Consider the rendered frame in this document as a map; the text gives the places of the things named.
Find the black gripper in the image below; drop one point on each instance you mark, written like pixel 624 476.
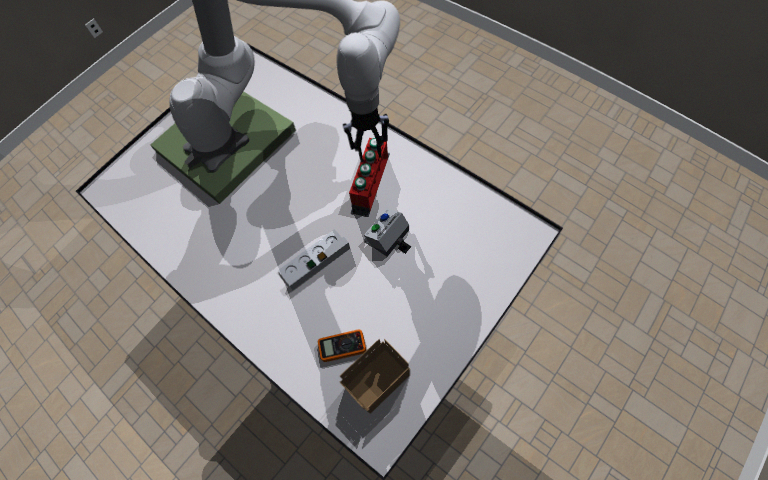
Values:
pixel 363 123

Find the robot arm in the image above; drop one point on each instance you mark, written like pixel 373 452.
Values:
pixel 202 112

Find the white key panel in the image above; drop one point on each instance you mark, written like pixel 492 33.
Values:
pixel 388 231

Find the orange digital multimeter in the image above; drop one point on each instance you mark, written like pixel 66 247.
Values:
pixel 341 345

